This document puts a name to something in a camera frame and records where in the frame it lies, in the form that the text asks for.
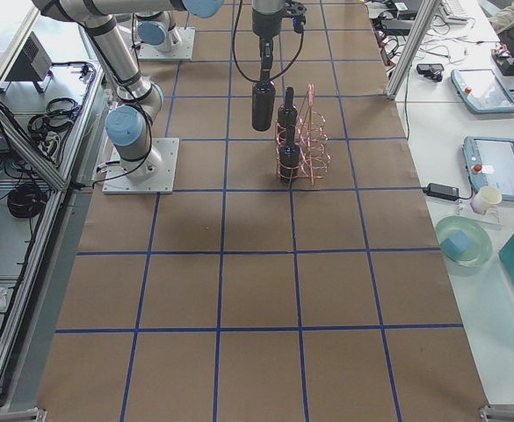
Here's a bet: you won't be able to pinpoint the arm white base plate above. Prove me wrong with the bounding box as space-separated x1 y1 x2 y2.
102 138 179 194
139 25 195 62

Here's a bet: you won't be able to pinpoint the dark wine bottle in basket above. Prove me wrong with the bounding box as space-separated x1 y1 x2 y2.
279 125 300 182

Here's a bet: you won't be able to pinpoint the dark wine bottle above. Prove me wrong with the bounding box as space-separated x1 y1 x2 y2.
279 125 300 182
251 65 276 132

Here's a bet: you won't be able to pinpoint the aluminium frame post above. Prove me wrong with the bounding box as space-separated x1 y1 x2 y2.
386 0 440 100

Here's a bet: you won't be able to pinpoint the blue foam block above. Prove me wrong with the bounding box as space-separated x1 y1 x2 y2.
440 229 474 259

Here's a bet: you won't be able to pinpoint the grey control box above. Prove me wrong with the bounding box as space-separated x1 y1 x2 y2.
0 32 53 94

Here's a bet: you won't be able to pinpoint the black power adapter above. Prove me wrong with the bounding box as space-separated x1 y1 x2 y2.
423 183 460 201

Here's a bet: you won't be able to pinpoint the blue teach pendant far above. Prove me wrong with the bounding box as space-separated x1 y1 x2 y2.
450 69 514 114

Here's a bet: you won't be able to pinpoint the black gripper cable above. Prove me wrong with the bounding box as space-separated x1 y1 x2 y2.
231 0 306 84

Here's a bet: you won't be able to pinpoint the blue teach pendant near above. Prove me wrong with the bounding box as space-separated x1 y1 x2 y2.
462 136 514 202

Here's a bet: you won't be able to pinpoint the copper wire wine basket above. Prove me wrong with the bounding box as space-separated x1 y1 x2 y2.
275 84 330 186

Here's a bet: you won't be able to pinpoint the coiled black cables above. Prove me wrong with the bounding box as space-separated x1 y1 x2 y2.
6 182 49 220

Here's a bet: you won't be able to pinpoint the green glass plate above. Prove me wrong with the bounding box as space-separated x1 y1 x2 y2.
435 216 493 267

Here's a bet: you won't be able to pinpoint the blue teach pendant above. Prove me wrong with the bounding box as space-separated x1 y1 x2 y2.
450 69 514 114
462 136 514 202

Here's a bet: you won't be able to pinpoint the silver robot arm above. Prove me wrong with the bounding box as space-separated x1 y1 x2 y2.
134 1 307 51
33 1 286 181

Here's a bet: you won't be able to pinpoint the white paper cup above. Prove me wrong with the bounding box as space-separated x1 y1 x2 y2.
470 186 503 215

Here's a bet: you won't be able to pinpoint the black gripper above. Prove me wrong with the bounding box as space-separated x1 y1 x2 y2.
252 9 283 79
287 0 306 33

